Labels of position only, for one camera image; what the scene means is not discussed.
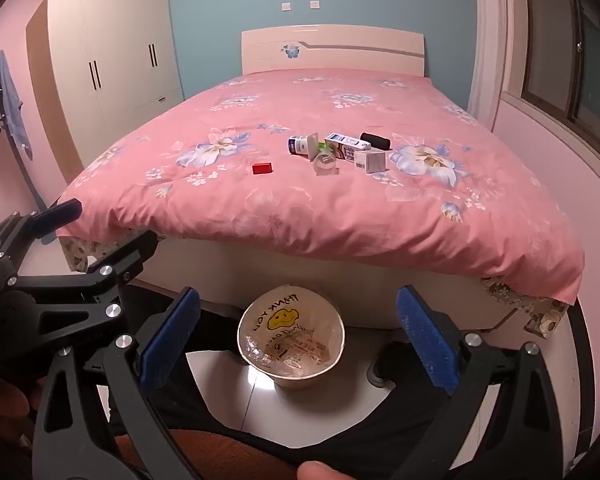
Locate person's right hand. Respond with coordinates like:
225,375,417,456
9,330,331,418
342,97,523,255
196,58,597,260
297,461,342,480

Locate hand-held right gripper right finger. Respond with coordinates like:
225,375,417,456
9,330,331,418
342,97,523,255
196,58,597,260
395,285,571,480

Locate white and blue tube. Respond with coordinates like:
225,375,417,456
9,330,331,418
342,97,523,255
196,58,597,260
287,131,322,162

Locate dark framed window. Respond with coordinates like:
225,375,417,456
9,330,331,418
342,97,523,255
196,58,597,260
522,0,600,156

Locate pink floral blanket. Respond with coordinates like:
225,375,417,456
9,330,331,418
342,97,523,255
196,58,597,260
57,71,586,306

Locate person's left hand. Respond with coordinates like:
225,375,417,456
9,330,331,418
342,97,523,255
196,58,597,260
0,377,38,448

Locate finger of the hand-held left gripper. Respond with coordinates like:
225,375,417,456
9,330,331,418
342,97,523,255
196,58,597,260
10,230,160,348
0,198,84,281

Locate clear plastic cup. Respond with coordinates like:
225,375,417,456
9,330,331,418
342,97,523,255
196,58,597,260
312,152,340,177

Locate white fluted window trim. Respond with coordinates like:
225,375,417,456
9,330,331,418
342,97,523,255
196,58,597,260
467,0,527,132

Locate white wardrobe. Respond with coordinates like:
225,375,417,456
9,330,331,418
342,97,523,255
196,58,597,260
26,0,186,173

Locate small white box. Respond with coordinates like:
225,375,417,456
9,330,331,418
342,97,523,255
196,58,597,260
355,149,387,173

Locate person's brown sweater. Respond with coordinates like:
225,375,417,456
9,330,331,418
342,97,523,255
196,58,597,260
114,429,306,480

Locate black cylinder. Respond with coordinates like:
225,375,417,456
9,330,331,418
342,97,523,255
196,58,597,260
359,132,392,152

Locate blue towel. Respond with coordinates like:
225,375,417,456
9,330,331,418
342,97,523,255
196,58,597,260
0,50,33,161

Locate blue and white carton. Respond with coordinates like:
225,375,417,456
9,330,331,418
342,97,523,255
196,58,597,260
324,132,372,165

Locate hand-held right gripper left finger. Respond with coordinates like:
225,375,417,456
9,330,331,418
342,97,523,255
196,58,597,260
30,286,216,480

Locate person's black pants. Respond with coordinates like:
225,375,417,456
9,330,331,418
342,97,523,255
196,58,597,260
110,305,481,480

